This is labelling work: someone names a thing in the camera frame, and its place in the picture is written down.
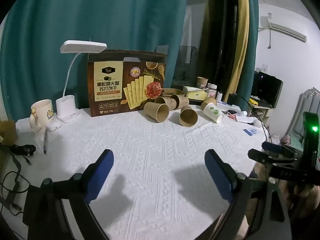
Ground black strap cable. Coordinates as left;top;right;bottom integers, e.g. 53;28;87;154
0;152;31;217

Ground white air conditioner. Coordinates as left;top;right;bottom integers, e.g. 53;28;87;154
258;16;308;43

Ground white textured tablecloth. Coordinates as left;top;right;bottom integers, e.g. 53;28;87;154
15;97;270;240

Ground cream cartoon mug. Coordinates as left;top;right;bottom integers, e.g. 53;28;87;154
29;99;55;132

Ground grey metal frame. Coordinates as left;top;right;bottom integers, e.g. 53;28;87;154
284;87;320;151

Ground yellow-green tissue box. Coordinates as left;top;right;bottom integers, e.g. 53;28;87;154
183;85;209;100

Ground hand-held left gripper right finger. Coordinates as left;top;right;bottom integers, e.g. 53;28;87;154
204;149;293;240

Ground black monitor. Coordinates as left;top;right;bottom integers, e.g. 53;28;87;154
251;71;284;108

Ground narrow teal curtain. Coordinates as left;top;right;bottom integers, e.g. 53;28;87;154
237;0;260;102

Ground thin black cable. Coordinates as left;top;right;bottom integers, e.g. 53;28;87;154
239;96;272;142

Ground black charger cable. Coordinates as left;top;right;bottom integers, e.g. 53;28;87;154
0;142;37;166

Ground small wooden side table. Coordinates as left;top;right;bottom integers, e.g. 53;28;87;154
249;100;273;127

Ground white desk lamp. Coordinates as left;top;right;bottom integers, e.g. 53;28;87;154
55;40;107;124

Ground yellow paper bag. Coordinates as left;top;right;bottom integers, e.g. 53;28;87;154
0;120;18;145

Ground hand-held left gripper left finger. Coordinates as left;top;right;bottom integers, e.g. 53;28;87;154
22;149;114;240

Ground white papers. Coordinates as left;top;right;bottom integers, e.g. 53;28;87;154
234;109;261;126

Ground grey pen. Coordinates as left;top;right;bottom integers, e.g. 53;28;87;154
43;127;49;155

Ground white green-print paper cup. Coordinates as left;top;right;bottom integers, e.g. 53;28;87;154
203;102;224;124

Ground brown paper bowl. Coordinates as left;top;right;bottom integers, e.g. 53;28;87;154
162;88;186;98

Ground brown cracker box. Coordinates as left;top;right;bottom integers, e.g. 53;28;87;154
87;50;167;117

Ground white-lid jar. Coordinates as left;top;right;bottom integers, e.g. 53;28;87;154
207;83;218;98

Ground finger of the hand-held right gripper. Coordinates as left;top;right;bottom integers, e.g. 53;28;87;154
247;149;299;167
261;141;298;156

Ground dark window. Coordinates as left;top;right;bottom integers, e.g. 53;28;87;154
172;0;238;92

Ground person's right hand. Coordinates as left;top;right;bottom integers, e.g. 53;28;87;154
287;183;320;218

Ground yellow curtain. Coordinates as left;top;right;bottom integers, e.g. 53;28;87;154
226;0;251;98

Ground speckled brown paper cup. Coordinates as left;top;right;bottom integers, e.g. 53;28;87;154
171;94;190;109
154;96;179;111

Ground wide teal curtain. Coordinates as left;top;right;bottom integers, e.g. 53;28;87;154
0;0;191;123

